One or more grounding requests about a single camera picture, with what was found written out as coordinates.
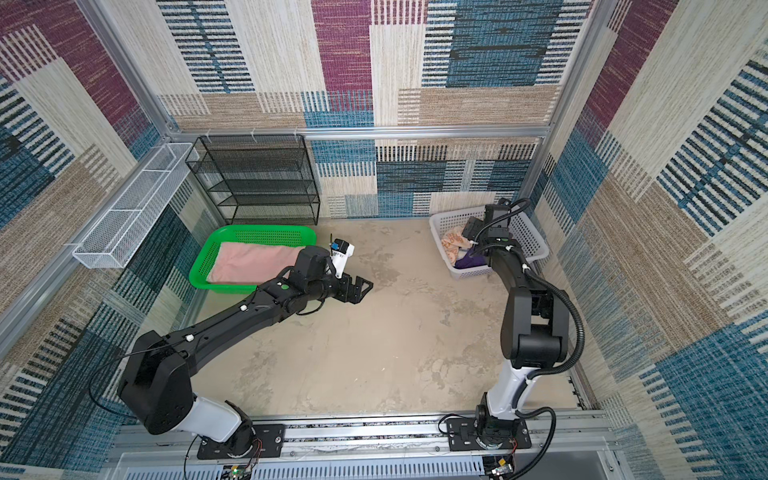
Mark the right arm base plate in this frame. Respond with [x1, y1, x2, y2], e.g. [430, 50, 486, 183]
[438, 416, 532, 452]

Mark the white wire wall basket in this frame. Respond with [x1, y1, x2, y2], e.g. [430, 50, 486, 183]
[73, 143, 192, 269]

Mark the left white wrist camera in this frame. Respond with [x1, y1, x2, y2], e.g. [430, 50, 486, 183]
[330, 239, 355, 279]

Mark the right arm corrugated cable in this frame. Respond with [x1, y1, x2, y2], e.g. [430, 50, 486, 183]
[470, 197, 586, 480]

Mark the pink towel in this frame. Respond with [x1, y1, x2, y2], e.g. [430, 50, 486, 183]
[206, 242, 302, 285]

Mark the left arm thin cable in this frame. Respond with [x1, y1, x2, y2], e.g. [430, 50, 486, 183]
[87, 293, 328, 421]

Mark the purple towel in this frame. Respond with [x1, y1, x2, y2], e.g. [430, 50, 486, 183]
[454, 252, 487, 270]

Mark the green plastic basket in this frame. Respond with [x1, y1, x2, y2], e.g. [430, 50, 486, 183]
[189, 225, 317, 294]

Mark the aluminium front rail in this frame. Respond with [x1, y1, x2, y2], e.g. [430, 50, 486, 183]
[105, 410, 618, 467]

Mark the white slotted cable duct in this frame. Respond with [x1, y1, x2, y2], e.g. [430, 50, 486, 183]
[122, 456, 485, 480]

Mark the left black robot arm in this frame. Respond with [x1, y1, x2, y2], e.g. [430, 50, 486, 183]
[117, 239, 373, 459]

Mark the white plastic basket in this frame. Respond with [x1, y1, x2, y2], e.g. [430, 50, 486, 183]
[429, 206, 550, 280]

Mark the orange patterned towel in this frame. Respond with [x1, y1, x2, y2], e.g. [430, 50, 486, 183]
[440, 226, 473, 266]

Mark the black wire shelf rack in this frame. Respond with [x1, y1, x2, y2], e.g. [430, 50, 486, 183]
[185, 134, 321, 225]

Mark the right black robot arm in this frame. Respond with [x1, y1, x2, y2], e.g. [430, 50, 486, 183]
[463, 199, 569, 449]

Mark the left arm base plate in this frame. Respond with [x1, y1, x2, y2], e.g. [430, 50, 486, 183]
[196, 424, 286, 461]

